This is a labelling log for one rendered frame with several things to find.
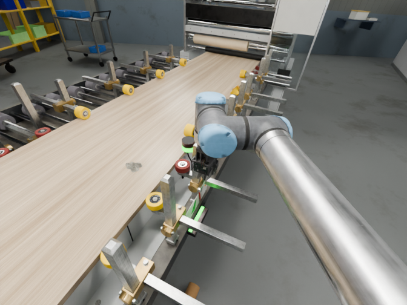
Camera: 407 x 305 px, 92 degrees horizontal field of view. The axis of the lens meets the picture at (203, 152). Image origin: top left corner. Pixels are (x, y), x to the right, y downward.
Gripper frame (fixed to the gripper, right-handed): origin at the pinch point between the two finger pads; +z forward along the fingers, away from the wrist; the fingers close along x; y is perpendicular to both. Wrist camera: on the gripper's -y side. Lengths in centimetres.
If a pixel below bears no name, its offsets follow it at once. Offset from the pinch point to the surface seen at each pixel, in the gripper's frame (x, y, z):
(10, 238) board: -54, 49, 11
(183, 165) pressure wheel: -17.2, -11.9, 11.0
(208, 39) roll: -100, -239, -7
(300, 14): 11, -235, -45
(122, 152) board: -52, -6, 11
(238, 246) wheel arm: 21.3, 13.6, 16.7
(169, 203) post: -6.3, 18.1, -0.5
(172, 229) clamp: -5.8, 18.9, 16.4
